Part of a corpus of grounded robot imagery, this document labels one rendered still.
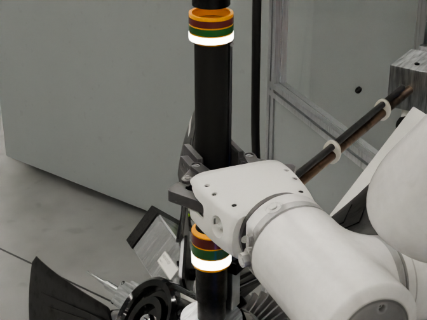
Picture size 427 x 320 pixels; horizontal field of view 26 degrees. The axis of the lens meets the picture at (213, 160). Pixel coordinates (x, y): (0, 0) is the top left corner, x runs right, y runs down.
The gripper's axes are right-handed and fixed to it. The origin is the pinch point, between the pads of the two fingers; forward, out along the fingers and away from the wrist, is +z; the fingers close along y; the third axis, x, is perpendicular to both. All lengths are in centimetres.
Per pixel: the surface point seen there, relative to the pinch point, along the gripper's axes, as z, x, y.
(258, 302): 12.7, -29.4, 12.1
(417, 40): 42, -8, 54
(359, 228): -7.9, -6.8, 13.4
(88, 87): 258, -98, 54
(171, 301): 6.8, -21.4, -2.4
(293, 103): 114, -50, 70
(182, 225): 18.3, -18.5, 3.4
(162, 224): 44, -34, 10
